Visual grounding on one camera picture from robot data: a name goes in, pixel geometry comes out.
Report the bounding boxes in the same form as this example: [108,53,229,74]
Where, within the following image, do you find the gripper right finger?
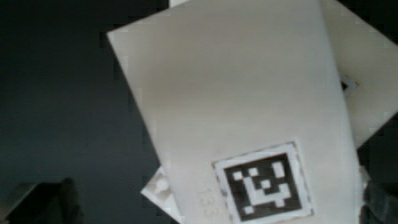
[360,182,398,224]

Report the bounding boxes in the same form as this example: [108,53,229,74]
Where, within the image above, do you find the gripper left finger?
[0,178,80,224]

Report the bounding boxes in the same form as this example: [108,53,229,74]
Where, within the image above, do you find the white cabinet top block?
[106,0,360,224]

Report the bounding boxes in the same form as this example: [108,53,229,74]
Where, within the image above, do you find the white cabinet body box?
[138,0,398,224]

